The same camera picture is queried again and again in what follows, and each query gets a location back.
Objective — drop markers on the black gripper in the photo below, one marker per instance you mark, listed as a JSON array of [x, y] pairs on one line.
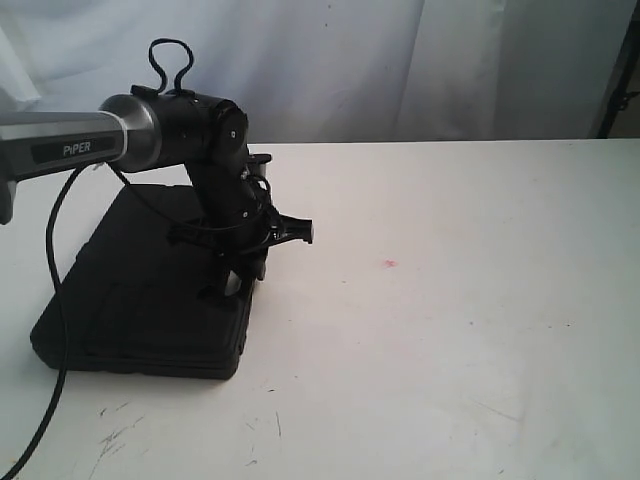
[[246, 229]]

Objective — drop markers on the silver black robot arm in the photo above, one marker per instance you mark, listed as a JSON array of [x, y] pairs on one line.
[[145, 130]]

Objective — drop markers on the white backdrop curtain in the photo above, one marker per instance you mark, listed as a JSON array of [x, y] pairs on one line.
[[330, 71]]

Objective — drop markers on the black plastic tool case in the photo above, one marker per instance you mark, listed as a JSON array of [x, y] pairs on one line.
[[130, 301]]

